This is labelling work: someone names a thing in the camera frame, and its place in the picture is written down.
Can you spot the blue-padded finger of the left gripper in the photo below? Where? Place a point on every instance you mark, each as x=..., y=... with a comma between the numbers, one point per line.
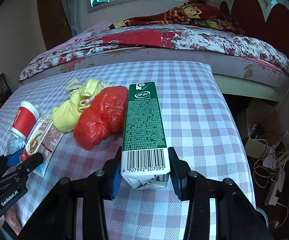
x=7, y=161

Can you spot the red white snack box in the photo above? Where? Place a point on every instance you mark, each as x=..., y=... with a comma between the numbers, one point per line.
x=44, y=140

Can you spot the grey curtain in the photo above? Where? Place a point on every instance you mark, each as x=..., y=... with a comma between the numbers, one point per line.
x=72, y=12

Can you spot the yellow cloth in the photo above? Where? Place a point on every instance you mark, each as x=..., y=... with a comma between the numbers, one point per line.
x=80, y=95

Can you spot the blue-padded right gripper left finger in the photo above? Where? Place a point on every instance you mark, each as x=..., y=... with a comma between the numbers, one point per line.
x=112, y=176

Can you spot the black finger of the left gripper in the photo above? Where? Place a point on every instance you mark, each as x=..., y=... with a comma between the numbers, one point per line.
x=23, y=169

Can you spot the dark wooden door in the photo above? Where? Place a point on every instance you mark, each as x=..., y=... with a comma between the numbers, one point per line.
x=53, y=23

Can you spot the red heart headboard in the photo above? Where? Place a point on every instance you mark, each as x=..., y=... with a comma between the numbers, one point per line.
x=269, y=23

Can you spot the cardboard box on floor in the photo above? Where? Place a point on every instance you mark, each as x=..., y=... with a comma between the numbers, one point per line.
x=262, y=136

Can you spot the floral bed mattress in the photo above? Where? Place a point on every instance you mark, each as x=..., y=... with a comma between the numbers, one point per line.
x=166, y=36

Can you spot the red patterned blanket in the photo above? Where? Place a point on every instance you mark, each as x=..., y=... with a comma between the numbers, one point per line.
x=193, y=13

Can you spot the red paper cup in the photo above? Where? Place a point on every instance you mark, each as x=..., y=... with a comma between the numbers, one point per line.
x=26, y=116

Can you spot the red plastic bag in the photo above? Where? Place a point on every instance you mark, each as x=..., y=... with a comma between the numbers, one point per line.
x=104, y=117

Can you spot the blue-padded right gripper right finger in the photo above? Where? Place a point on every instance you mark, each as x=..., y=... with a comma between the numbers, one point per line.
x=179, y=170

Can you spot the white crumpled tissue by cup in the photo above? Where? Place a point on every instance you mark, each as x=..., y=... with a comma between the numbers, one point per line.
x=16, y=147

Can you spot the green white milk carton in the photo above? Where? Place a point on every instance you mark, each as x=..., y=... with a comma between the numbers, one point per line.
x=145, y=161

